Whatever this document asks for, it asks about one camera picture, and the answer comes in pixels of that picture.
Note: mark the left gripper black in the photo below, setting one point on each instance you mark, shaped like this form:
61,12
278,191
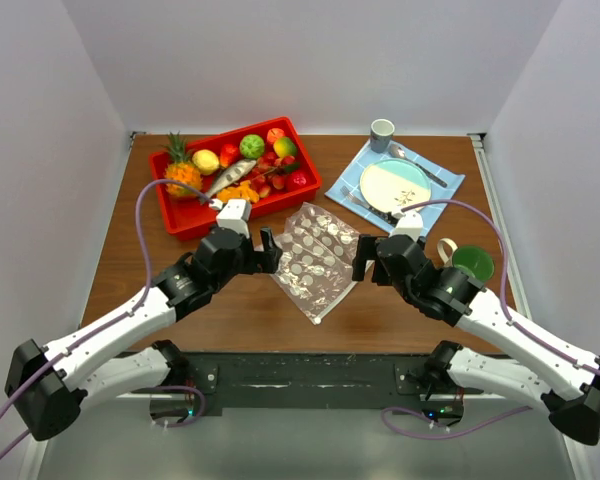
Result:
265,261

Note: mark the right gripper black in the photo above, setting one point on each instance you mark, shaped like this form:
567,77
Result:
365,251

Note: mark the clear polka dot zip bag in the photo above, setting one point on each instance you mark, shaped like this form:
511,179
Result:
315,269

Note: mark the red lychee bunch toy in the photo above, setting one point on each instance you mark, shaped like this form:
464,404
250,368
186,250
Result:
269,174

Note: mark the green custard apple toy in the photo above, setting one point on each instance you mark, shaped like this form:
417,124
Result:
252,146

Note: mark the yellow green toy mango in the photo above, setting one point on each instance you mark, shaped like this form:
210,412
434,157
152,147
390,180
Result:
284,147

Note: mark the dark red toy apple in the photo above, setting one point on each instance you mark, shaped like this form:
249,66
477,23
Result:
297,180

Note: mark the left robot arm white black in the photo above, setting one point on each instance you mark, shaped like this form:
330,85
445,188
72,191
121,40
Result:
48,385

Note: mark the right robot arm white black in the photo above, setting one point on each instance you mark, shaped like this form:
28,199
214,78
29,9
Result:
544,372

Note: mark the orange toy ginger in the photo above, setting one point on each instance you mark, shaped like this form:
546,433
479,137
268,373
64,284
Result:
242,191

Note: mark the cream and teal plate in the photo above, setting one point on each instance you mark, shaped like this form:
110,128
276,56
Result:
392,183

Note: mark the grey toy fish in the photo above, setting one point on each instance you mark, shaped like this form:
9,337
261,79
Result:
229,176

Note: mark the green floral mug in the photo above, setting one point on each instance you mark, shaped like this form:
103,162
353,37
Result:
472,260

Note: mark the blue checked cloth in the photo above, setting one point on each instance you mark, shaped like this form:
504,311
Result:
350,178

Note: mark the yellow toy lemon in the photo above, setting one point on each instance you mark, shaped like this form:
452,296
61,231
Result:
206,161

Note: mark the steel spoon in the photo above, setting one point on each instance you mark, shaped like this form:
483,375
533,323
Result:
398,152

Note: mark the toy pineapple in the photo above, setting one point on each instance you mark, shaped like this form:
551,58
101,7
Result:
181,168

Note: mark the red orange toy apple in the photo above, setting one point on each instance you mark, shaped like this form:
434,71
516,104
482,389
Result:
274,134

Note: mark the small grey blue cup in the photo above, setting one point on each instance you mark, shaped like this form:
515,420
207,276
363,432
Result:
381,134

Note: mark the steel fork black handle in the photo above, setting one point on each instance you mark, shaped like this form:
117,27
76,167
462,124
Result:
387,217

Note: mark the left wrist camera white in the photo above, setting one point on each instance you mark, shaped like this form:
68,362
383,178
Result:
234,216

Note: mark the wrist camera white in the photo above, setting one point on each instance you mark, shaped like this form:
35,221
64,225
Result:
234,216
408,223

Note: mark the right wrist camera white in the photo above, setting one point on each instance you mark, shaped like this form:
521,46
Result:
408,223

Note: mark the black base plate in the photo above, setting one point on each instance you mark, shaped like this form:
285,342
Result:
308,381

